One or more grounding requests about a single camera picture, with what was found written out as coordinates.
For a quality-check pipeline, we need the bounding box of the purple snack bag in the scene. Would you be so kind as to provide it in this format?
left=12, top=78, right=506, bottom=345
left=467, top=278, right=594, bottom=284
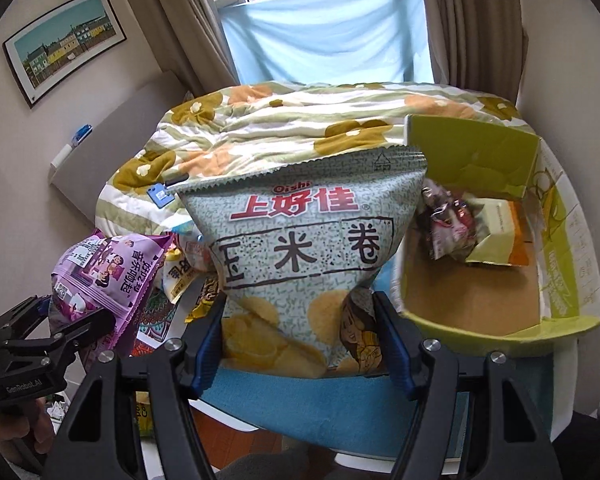
left=50, top=232, right=173, bottom=361

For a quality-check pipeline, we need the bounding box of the light blue window cloth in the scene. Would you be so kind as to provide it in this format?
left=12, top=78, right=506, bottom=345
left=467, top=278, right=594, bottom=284
left=220, top=0, right=433, bottom=86

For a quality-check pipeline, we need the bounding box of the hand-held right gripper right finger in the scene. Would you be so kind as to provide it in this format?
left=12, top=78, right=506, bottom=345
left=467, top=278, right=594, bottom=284
left=372, top=291, right=563, bottom=480

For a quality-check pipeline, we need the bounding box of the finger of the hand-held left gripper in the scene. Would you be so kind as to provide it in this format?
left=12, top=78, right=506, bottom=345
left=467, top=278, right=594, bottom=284
left=2, top=307, right=118, bottom=361
left=0, top=296, right=53, bottom=342

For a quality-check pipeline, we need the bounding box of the floral striped blanket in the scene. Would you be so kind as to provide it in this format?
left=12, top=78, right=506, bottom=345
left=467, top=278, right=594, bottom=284
left=94, top=80, right=536, bottom=241

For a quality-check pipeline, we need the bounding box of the green orange snack packet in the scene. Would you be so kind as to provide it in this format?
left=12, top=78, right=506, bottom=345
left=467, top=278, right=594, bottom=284
left=462, top=197, right=531, bottom=267

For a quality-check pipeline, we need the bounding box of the person's left hand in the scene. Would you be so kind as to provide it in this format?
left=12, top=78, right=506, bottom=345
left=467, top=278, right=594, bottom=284
left=0, top=399, right=56, bottom=463

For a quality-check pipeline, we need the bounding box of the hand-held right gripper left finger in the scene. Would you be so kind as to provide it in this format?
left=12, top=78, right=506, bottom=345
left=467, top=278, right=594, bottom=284
left=55, top=305, right=226, bottom=480

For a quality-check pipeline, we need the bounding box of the framed houses picture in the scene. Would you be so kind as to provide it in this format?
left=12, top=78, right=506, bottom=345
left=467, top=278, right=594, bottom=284
left=2, top=0, right=128, bottom=110

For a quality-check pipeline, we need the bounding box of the green white snack bag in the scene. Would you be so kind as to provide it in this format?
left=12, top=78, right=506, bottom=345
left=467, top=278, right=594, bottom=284
left=176, top=144, right=428, bottom=380

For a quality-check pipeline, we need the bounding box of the beige curtain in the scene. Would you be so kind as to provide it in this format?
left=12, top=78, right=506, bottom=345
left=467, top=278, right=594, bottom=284
left=140, top=0, right=241, bottom=96
left=417, top=0, right=528, bottom=106

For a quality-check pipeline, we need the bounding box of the green cardboard box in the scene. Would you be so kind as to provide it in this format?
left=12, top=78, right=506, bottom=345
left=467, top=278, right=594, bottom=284
left=390, top=114, right=600, bottom=356

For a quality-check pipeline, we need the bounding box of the dark red snack packet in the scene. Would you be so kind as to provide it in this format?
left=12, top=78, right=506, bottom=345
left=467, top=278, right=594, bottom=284
left=415, top=186, right=481, bottom=261

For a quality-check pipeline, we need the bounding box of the orange white snack packet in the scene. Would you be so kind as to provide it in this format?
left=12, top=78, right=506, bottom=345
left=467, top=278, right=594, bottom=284
left=172, top=232, right=215, bottom=272

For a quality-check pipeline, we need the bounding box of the white headboard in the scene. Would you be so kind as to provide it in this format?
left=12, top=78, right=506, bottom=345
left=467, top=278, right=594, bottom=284
left=47, top=72, right=196, bottom=226

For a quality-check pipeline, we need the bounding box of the white yellow snack packet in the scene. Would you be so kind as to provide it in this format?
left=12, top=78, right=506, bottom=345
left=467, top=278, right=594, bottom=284
left=162, top=255, right=201, bottom=305

